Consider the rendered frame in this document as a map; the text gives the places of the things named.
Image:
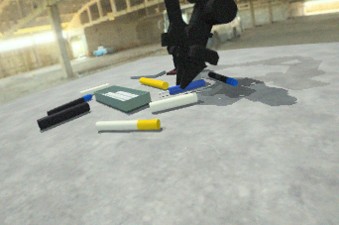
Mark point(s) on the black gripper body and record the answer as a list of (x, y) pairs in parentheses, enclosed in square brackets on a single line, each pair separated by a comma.
[(198, 50)]

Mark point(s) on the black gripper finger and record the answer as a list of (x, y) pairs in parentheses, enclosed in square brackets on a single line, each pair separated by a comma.
[(179, 69), (191, 69)]

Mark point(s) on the black marker with blue cap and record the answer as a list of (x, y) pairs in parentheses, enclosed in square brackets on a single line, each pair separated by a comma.
[(223, 78), (70, 104)]

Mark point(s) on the dark grey cylinder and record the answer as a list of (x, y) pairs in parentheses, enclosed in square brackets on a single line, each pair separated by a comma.
[(63, 115)]

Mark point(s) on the blue stylus with grey tip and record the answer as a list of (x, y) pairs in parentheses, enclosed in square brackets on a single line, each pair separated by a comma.
[(192, 85)]

